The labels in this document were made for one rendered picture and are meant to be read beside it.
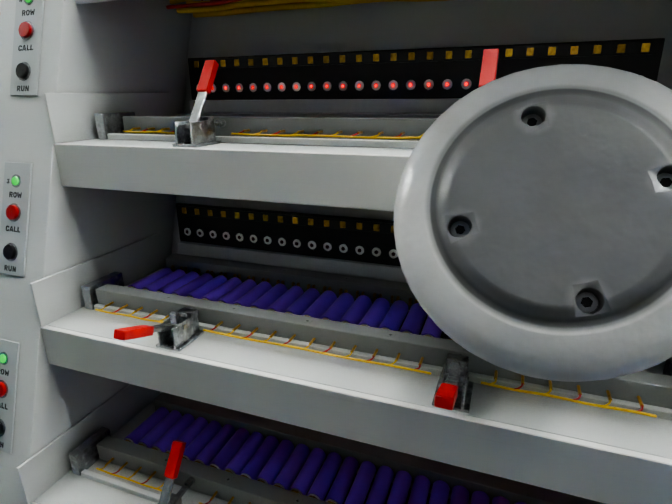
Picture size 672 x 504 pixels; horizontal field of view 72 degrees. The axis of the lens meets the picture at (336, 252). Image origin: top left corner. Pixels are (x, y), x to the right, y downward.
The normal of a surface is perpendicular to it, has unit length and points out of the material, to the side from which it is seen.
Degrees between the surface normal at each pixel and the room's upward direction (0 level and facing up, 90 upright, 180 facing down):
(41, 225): 90
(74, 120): 90
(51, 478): 90
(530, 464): 108
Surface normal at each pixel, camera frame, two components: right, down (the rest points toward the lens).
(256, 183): -0.35, 0.30
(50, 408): 0.94, 0.11
